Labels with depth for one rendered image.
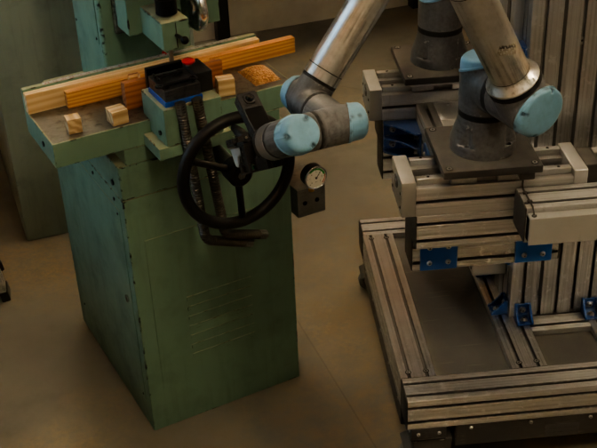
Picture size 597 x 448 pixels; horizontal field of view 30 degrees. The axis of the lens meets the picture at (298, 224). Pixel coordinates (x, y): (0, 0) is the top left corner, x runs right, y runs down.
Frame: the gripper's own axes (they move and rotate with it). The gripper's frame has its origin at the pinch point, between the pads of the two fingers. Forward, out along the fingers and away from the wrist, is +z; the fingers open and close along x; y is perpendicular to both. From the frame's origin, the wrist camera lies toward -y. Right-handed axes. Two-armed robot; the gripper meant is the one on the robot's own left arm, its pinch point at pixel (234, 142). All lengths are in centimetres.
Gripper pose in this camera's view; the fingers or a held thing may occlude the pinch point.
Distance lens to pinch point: 238.8
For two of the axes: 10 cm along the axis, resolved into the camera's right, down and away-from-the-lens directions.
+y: 2.3, 9.7, 0.6
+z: -4.0, 0.4, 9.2
